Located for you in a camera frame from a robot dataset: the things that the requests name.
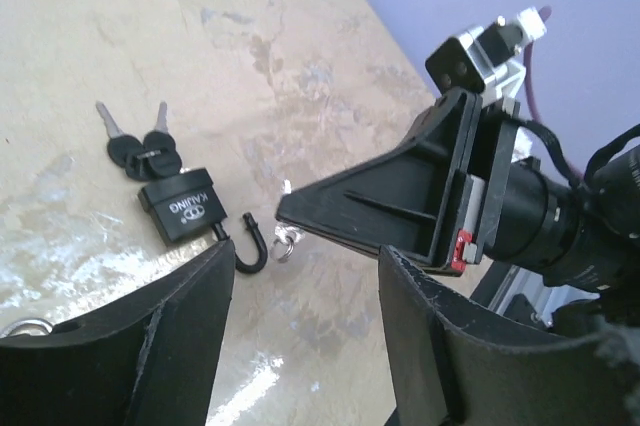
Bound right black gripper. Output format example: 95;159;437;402
275;88;520;276

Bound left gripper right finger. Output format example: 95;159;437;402
378;247;639;425

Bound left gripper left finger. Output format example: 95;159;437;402
1;241;235;425

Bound black padlock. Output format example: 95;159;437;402
136;166;264;275

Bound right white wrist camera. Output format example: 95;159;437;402
425;6;552;105

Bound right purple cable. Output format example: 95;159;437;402
519;4;586;182

